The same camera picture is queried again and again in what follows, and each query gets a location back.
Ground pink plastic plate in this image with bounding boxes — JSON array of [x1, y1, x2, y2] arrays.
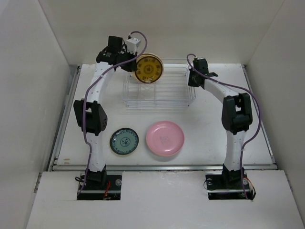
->
[[146, 121, 185, 151]]

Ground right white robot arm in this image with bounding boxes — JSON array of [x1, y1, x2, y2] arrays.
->
[[188, 57, 253, 188]]

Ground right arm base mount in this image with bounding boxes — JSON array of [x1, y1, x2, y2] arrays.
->
[[204, 173, 256, 200]]

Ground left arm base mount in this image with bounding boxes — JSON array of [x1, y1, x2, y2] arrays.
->
[[76, 175, 122, 201]]

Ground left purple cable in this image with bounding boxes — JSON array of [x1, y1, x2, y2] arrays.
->
[[76, 31, 150, 198]]

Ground teal patterned small plate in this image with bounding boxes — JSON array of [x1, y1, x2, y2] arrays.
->
[[110, 128, 139, 156]]

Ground yellow plastic plate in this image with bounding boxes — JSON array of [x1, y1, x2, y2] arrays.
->
[[151, 150, 179, 157], [142, 52, 162, 62]]

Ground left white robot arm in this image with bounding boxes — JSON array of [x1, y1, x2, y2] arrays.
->
[[73, 36, 143, 189]]

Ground white wire dish rack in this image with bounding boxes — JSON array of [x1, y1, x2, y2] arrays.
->
[[122, 63, 196, 110]]

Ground aluminium table frame rail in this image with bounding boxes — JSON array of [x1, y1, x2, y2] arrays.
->
[[51, 63, 278, 171]]

